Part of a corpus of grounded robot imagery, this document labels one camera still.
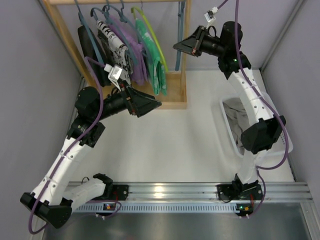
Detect green tie-dye trousers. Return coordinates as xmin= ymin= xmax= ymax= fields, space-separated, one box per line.
xmin=135 ymin=18 xmax=168 ymax=96

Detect lime green hanger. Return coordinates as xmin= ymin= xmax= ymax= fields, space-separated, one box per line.
xmin=130 ymin=6 xmax=169 ymax=73

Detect grey trousers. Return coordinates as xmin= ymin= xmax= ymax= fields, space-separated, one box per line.
xmin=222 ymin=97 xmax=250 ymax=156

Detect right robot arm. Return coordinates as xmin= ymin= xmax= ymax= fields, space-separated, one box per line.
xmin=173 ymin=21 xmax=286 ymax=202

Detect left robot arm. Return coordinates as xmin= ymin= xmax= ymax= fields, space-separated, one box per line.
xmin=20 ymin=83 xmax=162 ymax=229

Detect purple trousers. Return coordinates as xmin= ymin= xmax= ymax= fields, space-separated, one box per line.
xmin=108 ymin=15 xmax=149 ymax=87

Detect black and white patterned trousers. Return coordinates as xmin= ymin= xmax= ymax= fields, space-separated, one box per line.
xmin=96 ymin=20 xmax=133 ymax=83

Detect wooden clothes rack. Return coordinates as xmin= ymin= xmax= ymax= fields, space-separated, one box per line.
xmin=40 ymin=0 xmax=192 ymax=110

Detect white plastic basket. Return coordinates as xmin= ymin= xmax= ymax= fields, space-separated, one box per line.
xmin=219 ymin=92 xmax=294 ymax=159

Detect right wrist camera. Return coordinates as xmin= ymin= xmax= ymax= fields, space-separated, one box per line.
xmin=204 ymin=6 xmax=219 ymax=24

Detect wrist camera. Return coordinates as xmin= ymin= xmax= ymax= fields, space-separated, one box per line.
xmin=204 ymin=6 xmax=219 ymax=24
xmin=103 ymin=64 xmax=125 ymax=91

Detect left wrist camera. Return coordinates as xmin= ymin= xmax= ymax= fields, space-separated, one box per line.
xmin=103 ymin=64 xmax=125 ymax=91

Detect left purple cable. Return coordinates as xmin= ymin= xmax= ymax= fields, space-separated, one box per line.
xmin=27 ymin=56 xmax=123 ymax=235

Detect grey slotted cable duct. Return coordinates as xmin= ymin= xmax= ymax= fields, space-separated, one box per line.
xmin=74 ymin=202 xmax=240 ymax=214

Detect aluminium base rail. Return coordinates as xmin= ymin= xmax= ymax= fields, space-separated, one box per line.
xmin=117 ymin=182 xmax=313 ymax=203

